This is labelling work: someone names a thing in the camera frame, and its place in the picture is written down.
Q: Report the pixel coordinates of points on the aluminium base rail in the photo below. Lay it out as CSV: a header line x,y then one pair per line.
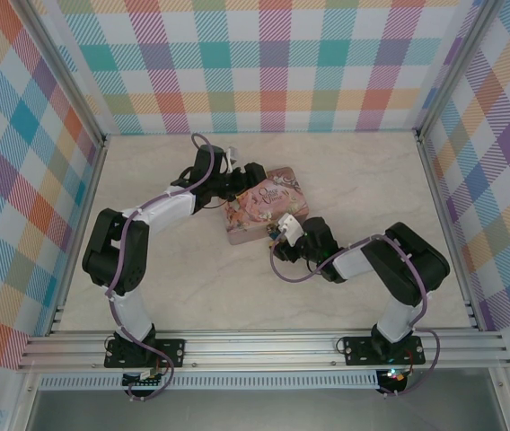
x,y
259,350

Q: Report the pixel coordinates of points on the right controller circuit board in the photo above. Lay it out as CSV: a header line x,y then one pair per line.
x,y
392,378

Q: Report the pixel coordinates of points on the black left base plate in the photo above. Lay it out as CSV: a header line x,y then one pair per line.
x,y
174,354

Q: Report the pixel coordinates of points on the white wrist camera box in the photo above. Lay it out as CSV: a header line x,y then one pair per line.
x,y
290,226
232,155

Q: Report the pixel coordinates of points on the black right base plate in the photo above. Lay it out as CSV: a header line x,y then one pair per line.
x,y
358,352

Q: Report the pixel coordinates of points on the grey metal panel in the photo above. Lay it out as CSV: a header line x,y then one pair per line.
x,y
259,410

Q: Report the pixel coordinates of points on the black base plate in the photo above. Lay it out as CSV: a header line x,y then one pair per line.
x,y
174,354
358,352

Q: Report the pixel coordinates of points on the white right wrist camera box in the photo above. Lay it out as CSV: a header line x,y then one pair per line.
x,y
290,226

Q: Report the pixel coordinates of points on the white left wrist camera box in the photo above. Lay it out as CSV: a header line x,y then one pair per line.
x,y
232,155

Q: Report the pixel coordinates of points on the left controller circuit board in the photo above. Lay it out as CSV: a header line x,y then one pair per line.
x,y
143,379

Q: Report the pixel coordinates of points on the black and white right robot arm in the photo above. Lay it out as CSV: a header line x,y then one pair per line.
x,y
412,265

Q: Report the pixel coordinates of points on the aluminium frame post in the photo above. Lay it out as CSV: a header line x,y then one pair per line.
x,y
457,67
66,76

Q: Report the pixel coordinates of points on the controller circuit board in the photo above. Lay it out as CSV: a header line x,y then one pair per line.
x,y
392,378
143,379

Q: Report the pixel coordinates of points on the aluminium table side rail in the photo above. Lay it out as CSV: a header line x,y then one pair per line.
x,y
85,215
445,215

